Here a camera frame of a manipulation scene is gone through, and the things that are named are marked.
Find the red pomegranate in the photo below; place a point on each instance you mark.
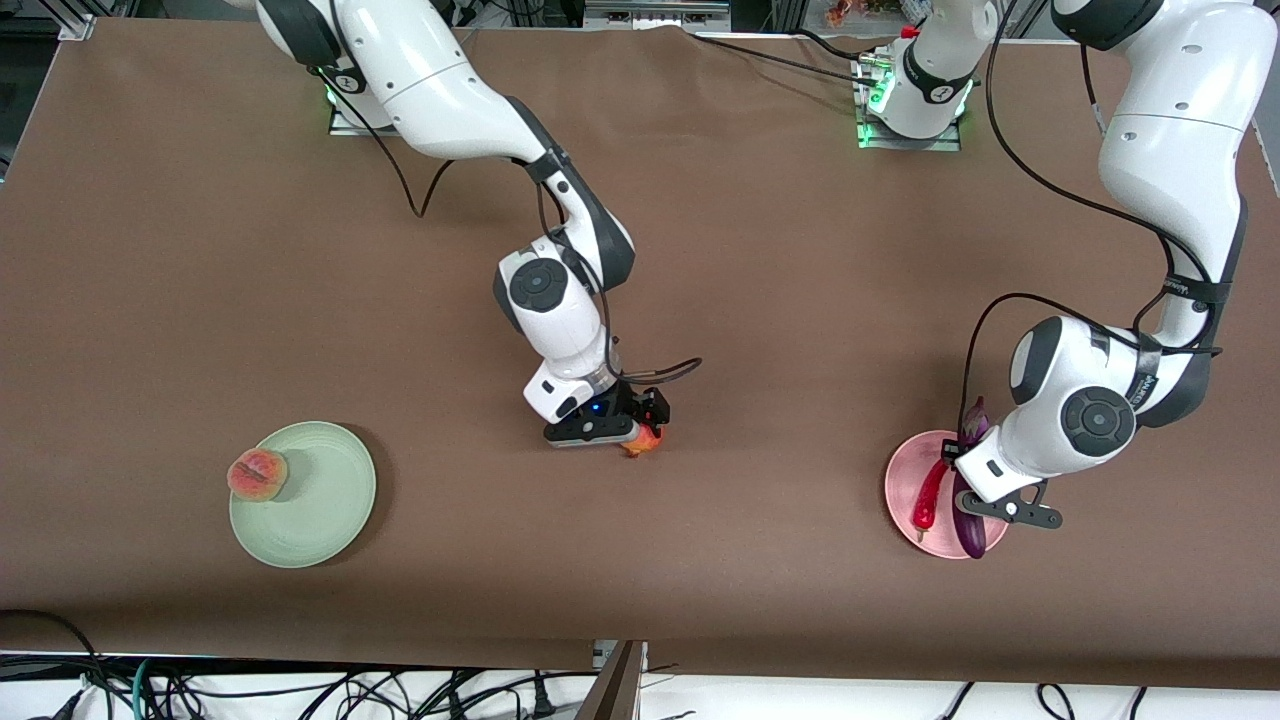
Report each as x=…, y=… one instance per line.
x=643, y=445

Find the purple eggplant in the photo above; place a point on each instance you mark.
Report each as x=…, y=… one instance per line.
x=970, y=535

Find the black power plug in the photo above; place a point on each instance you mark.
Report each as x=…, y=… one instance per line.
x=541, y=695

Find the pink plate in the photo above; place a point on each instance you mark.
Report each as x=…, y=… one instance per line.
x=905, y=480

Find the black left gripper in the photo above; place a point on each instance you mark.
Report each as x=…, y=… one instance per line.
x=948, y=443

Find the aluminium profile post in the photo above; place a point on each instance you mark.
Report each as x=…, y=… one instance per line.
x=615, y=685

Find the yellow-pink peach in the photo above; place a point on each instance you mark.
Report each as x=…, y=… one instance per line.
x=257, y=475

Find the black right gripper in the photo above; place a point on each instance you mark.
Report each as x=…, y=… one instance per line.
x=631, y=402

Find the pale green plate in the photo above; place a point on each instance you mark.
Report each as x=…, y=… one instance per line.
x=320, y=500

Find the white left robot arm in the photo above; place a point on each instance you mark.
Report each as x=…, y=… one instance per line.
x=1180, y=130

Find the red chili pepper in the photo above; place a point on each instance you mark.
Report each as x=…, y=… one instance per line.
x=930, y=495

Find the orange background object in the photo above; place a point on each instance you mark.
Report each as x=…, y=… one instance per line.
x=842, y=12

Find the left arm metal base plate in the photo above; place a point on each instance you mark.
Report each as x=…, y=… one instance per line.
x=950, y=142

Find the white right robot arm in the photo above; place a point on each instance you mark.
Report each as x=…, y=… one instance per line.
x=450, y=100

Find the brown table cover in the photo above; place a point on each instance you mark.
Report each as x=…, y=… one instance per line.
x=600, y=560

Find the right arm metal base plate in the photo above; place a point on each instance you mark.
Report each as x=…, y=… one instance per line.
x=345, y=125

